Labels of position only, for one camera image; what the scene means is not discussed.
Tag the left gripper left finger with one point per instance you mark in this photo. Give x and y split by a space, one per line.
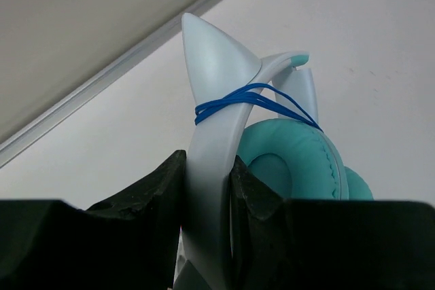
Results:
126 241

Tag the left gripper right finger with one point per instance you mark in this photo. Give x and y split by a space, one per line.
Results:
327 244

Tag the teal cat-ear headphones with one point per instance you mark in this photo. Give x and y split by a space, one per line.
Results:
263 110

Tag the aluminium table frame rail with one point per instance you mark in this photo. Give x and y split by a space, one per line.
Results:
52 117

